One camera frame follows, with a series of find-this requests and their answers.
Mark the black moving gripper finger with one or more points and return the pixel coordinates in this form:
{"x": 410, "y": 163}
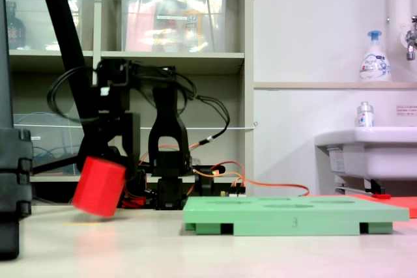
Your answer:
{"x": 97, "y": 144}

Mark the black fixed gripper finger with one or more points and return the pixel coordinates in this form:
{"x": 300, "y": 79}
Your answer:
{"x": 133, "y": 151}

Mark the red octagonal pillar block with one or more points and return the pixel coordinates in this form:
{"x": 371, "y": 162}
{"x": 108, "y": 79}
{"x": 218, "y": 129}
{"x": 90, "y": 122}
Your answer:
{"x": 97, "y": 187}

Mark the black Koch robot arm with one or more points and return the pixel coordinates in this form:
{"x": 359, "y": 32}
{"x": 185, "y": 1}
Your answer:
{"x": 169, "y": 108}

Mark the thin black tripod strut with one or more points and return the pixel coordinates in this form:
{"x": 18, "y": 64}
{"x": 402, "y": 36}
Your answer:
{"x": 55, "y": 165}

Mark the yellow tape marker strip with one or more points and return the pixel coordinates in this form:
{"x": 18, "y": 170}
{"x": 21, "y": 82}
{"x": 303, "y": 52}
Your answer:
{"x": 81, "y": 224}

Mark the notched black stack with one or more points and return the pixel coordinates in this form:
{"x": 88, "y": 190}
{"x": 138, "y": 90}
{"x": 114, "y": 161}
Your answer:
{"x": 13, "y": 161}

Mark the pink refill pack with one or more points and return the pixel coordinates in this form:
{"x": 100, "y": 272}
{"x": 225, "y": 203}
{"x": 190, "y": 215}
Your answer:
{"x": 138, "y": 27}

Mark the thick black tripod leg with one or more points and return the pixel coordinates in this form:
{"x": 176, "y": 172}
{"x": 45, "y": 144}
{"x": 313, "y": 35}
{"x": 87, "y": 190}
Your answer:
{"x": 5, "y": 63}
{"x": 62, "y": 24}

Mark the orange labelled bottle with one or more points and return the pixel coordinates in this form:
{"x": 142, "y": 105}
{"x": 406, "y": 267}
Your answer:
{"x": 192, "y": 27}

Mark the dark glass bottle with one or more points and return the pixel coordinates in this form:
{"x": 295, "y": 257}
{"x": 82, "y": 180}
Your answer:
{"x": 15, "y": 30}

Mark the large clear plastic bin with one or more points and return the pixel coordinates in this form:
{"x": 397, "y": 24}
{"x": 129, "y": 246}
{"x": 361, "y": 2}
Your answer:
{"x": 215, "y": 30}

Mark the beige shelf unit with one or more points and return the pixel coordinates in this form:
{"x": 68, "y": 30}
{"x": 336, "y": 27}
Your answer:
{"x": 248, "y": 63}

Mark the green shape sorting board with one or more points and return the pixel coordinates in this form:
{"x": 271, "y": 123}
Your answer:
{"x": 293, "y": 213}

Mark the small clear sanitizer bottle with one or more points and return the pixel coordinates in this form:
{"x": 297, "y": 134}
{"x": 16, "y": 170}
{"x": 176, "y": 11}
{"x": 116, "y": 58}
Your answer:
{"x": 365, "y": 116}

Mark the white ceramic sink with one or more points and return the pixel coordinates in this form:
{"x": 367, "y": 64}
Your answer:
{"x": 374, "y": 154}

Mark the white foam soap dispenser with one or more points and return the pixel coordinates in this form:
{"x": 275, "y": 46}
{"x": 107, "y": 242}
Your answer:
{"x": 374, "y": 63}

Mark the metal water faucet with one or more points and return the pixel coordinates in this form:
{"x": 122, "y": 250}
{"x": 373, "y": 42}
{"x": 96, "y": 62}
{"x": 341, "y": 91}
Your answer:
{"x": 411, "y": 43}

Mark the red text wall sticker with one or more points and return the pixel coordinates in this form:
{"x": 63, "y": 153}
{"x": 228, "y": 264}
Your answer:
{"x": 407, "y": 110}

